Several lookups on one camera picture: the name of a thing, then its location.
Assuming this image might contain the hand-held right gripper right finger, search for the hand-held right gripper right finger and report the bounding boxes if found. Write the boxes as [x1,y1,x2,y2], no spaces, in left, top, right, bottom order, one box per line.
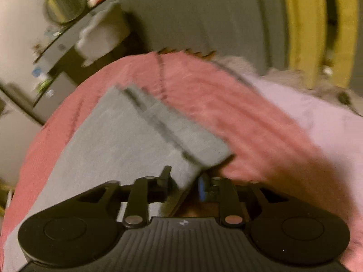
[198,176,284,228]

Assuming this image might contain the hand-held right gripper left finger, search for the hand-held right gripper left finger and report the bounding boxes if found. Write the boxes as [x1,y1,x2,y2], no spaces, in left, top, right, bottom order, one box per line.
[74,166,179,228]

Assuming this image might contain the grey pants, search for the grey pants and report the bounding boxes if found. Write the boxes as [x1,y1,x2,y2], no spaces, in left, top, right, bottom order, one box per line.
[4,83,236,264]

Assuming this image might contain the pink ribbed blanket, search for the pink ribbed blanket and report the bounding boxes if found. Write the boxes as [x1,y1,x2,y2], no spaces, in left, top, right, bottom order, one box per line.
[0,51,363,272]

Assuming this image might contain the lavender bed sheet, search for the lavender bed sheet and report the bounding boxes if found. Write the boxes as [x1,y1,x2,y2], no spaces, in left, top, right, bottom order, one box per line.
[244,74,363,193]

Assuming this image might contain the white basket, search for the white basket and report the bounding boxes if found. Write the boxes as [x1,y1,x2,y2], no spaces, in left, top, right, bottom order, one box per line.
[76,1,131,66]

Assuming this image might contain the drawer cabinet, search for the drawer cabinet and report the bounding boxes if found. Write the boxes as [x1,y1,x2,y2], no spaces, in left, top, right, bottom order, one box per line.
[31,3,134,117]

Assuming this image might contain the round mirror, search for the round mirror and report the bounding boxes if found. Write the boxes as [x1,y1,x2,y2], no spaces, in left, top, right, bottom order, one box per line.
[44,0,87,24]

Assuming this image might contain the yellow door frame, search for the yellow door frame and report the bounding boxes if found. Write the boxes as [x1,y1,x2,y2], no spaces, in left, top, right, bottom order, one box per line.
[279,0,361,89]

